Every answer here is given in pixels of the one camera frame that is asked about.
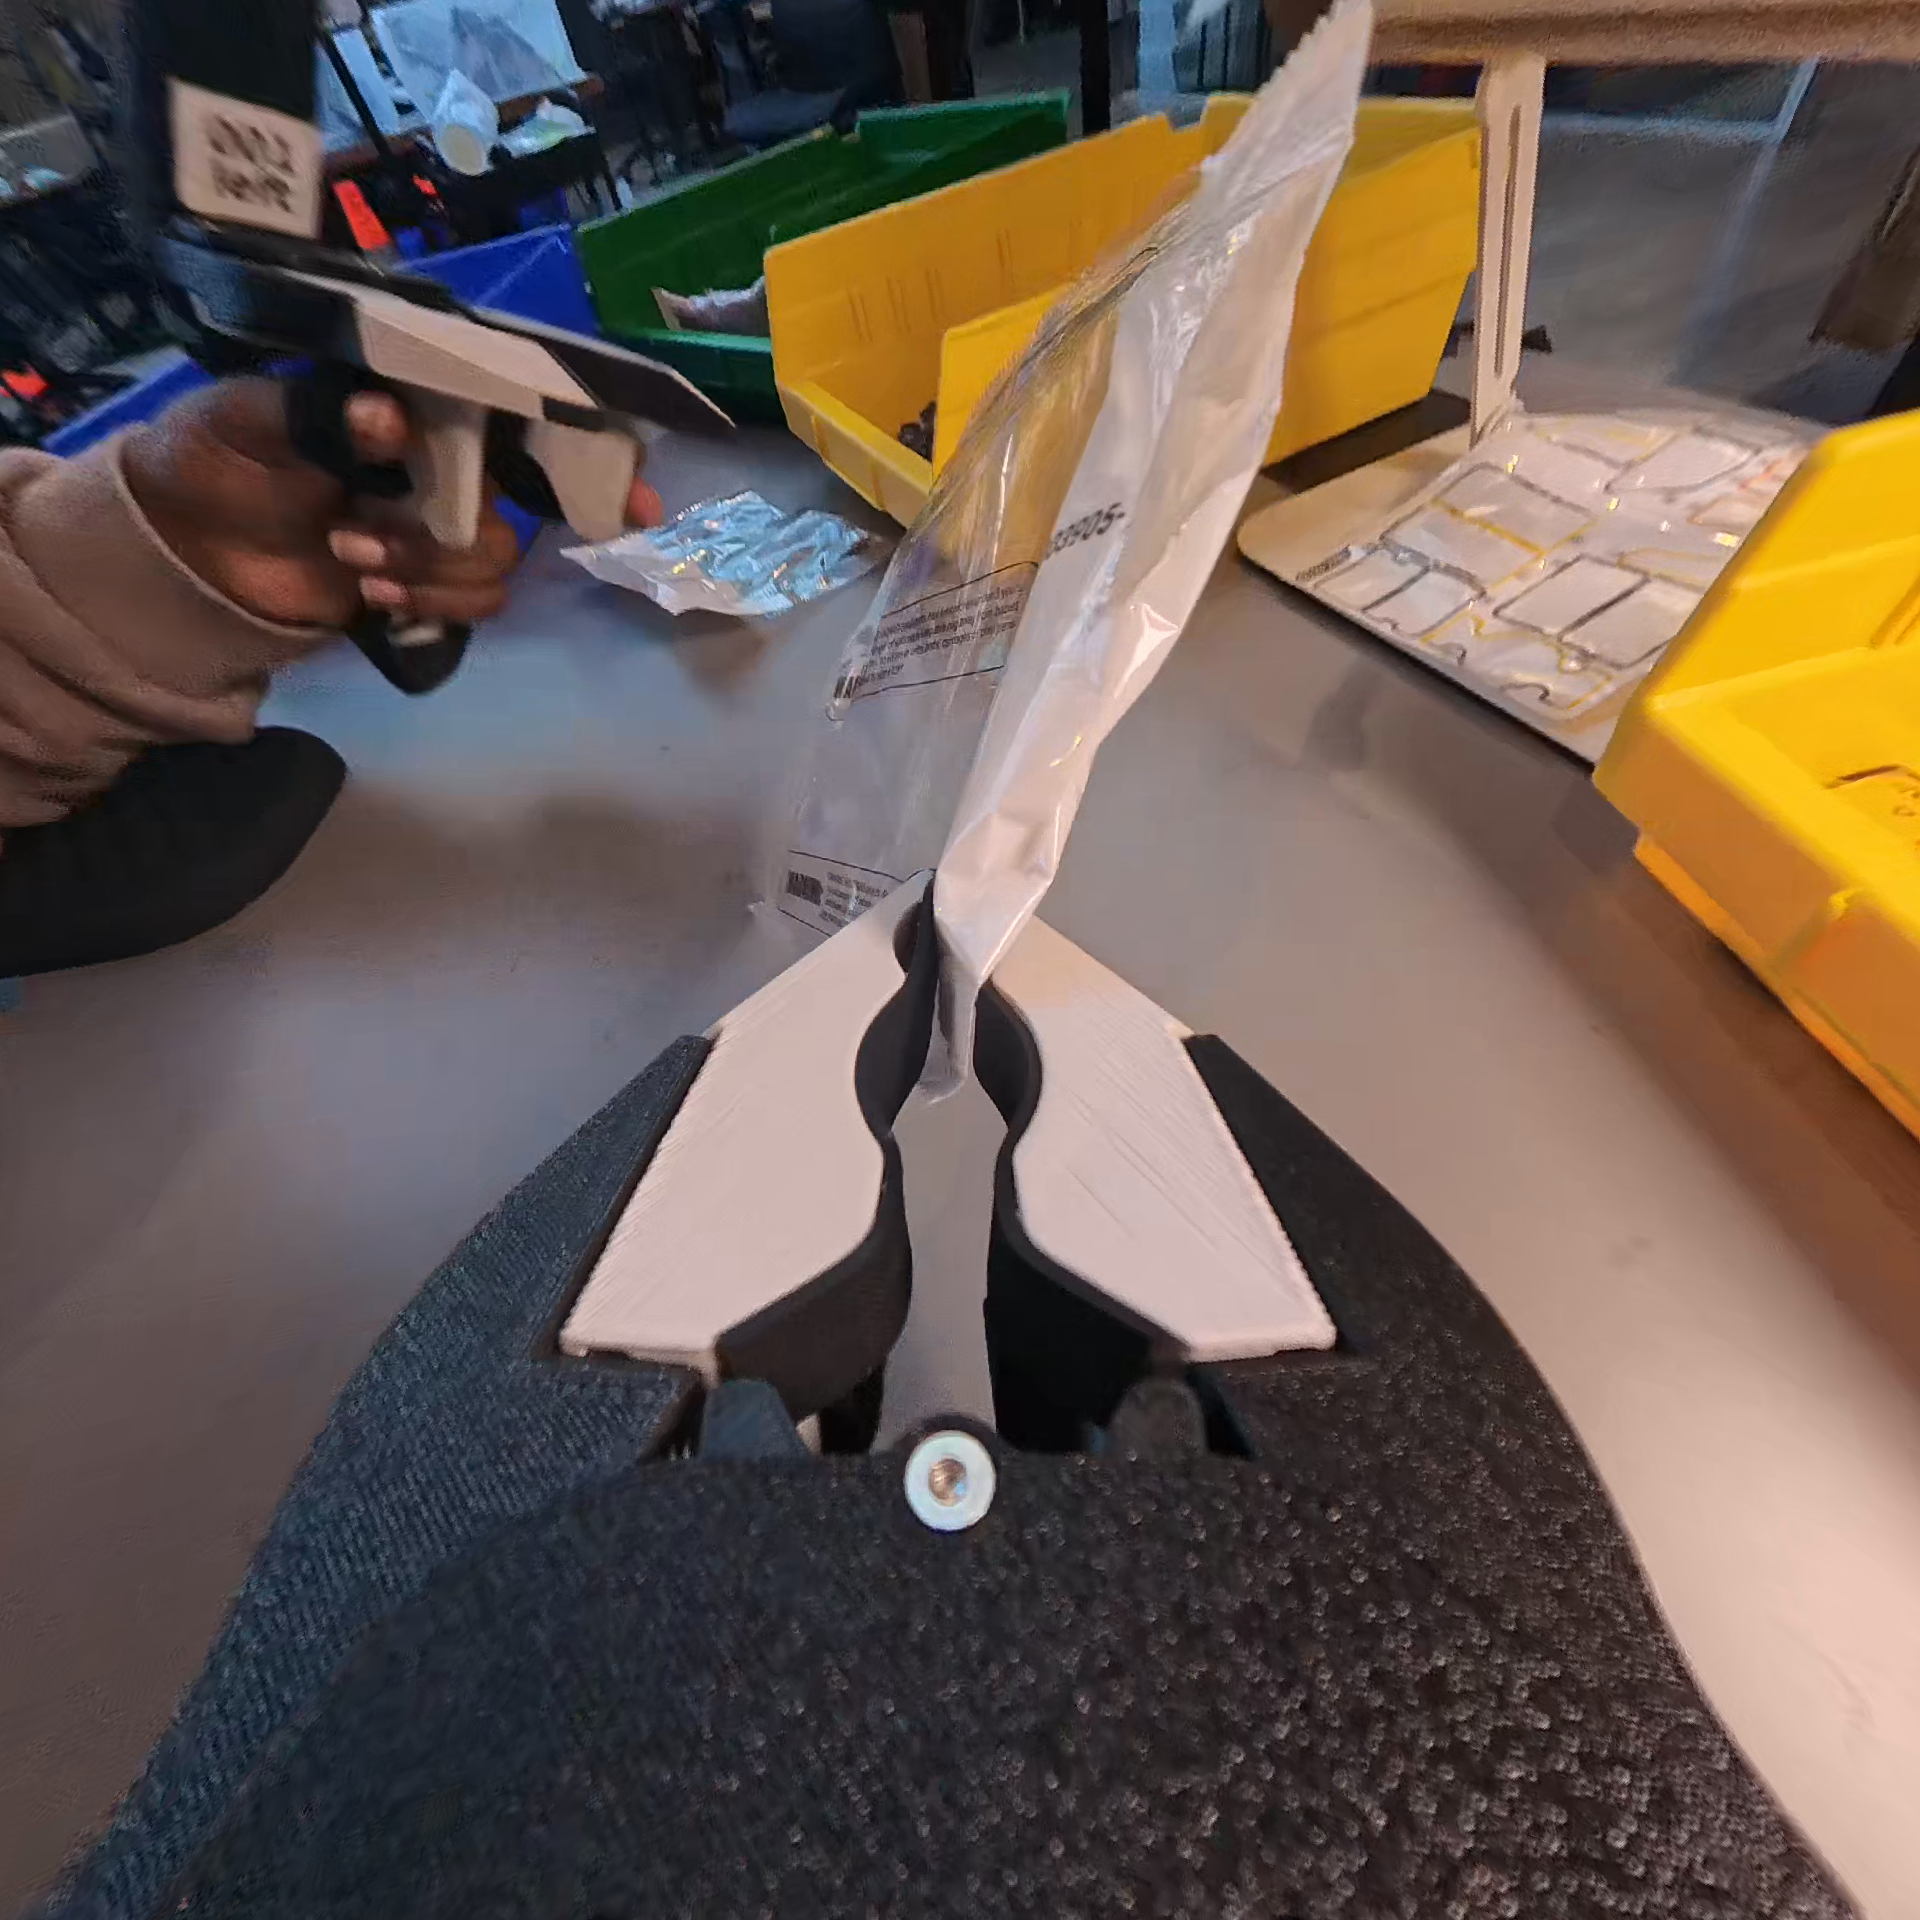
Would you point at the white sticker sheet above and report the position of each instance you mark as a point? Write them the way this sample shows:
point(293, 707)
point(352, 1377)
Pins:
point(1562, 572)

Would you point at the large clear labelled bag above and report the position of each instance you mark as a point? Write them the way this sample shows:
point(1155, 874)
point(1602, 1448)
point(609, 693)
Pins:
point(1112, 481)

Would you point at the white stand pole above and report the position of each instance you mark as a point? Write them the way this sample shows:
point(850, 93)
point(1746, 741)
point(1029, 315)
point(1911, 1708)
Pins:
point(1507, 241)

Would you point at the person's left hand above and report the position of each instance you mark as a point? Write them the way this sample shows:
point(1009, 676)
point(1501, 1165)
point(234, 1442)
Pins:
point(240, 496)

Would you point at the blue bin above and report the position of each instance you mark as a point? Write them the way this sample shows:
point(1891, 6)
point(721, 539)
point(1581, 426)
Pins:
point(511, 286)

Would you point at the clear bag of parts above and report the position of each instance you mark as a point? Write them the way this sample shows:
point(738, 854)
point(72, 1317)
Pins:
point(717, 306)

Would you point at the yellow bin with grey parts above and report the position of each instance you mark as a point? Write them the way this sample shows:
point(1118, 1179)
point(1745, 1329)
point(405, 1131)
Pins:
point(872, 331)

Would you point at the yellow divided bin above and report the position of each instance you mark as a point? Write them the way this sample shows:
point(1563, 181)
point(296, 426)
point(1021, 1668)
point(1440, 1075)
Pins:
point(1773, 780)

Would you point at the green bin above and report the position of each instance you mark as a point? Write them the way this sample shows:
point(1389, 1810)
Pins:
point(813, 181)

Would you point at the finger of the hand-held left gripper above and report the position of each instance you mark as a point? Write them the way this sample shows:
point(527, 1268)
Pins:
point(594, 476)
point(497, 355)

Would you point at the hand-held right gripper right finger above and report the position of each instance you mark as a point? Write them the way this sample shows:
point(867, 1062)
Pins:
point(1170, 1187)

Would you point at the person's left forearm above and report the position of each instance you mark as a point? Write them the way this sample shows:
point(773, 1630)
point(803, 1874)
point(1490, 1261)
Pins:
point(122, 644)

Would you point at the clear plastic bag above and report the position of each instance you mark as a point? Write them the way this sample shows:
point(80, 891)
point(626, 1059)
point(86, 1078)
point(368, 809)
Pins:
point(736, 556)

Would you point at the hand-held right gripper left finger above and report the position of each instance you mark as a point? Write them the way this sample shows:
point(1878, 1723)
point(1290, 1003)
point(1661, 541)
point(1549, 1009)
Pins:
point(750, 1187)

